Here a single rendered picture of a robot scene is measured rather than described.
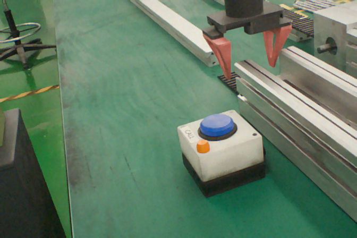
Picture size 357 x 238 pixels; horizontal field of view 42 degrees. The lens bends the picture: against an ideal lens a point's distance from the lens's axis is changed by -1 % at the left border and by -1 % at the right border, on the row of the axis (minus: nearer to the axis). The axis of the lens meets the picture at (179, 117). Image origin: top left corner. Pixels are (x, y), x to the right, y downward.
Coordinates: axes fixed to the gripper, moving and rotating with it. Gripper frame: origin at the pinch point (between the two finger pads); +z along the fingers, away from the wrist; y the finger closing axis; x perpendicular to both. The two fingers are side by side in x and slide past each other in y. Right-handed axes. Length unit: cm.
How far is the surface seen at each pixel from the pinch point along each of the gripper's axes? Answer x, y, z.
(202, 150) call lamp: -21.3, -15.9, -1.8
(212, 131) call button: -19.2, -13.8, -2.5
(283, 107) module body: -19.4, -4.6, -2.9
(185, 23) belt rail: 35.0, 0.6, 1.5
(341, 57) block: -4.0, 14.2, 0.8
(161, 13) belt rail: 47.2, -1.6, 1.5
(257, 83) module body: -12.7, -4.7, -3.5
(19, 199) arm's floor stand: 1.3, -40.2, 11.9
